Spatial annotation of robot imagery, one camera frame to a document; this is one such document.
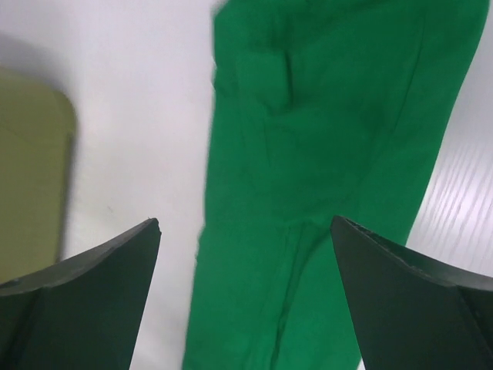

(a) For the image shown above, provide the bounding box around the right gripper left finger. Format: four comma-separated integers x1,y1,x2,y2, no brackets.
1,218,161,370

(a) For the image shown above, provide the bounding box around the olive green plastic bin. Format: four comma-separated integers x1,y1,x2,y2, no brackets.
1,68,76,282

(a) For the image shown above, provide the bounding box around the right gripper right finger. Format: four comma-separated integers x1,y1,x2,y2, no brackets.
330,216,492,370

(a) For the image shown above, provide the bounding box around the green t shirt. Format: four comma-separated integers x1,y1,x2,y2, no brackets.
182,1,489,369

